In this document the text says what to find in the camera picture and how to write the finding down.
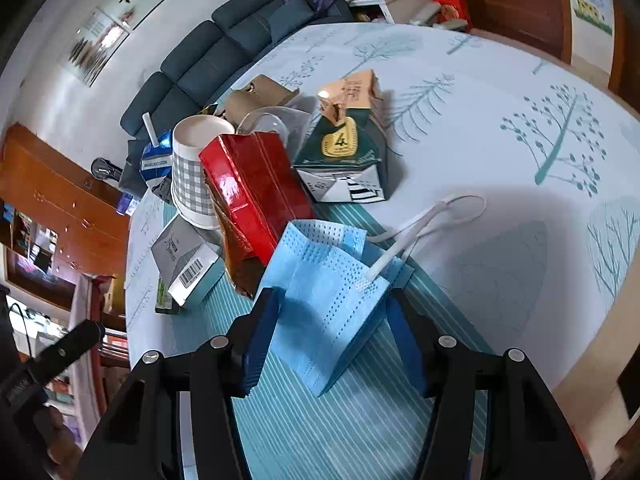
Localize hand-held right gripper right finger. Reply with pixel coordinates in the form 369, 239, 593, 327
382, 287, 593, 480

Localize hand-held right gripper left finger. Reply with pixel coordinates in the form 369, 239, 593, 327
77, 287, 288, 480

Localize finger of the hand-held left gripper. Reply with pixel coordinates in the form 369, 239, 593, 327
27, 320, 106, 386

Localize blue face mask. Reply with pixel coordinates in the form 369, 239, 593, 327
255, 195, 488, 398

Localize blue milk carton with straw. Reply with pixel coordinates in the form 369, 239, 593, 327
140, 112, 176, 206

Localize green packet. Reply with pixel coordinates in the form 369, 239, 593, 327
154, 277, 183, 316

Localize grey barcode box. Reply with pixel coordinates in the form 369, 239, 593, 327
151, 215, 226, 308

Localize wooden cabinet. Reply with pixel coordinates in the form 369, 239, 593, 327
0, 122, 131, 311

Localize small blue box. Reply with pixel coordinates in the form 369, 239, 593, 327
116, 192, 142, 217

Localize red glossy box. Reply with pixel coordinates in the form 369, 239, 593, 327
199, 131, 317, 267

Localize grey checked paper cup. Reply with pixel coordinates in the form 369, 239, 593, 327
171, 114, 237, 231

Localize blue-grey cushion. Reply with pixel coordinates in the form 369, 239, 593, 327
270, 0, 321, 43
120, 137, 149, 196

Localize green and tan carton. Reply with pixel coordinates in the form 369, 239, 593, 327
292, 69, 392, 204

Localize clear plastic bag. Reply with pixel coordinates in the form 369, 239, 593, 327
235, 100, 321, 161

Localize brown paper bag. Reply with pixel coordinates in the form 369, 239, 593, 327
222, 74, 301, 126

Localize blue-grey sofa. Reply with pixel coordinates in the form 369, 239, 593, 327
119, 0, 351, 196

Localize white side table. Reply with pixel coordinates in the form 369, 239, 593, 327
347, 0, 443, 25

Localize red gift bag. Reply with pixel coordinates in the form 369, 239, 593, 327
429, 0, 473, 31

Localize wooden door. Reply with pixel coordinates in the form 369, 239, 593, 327
442, 0, 573, 63
607, 2, 640, 111

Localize stones wall picture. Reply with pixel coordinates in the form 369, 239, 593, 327
67, 7, 131, 88

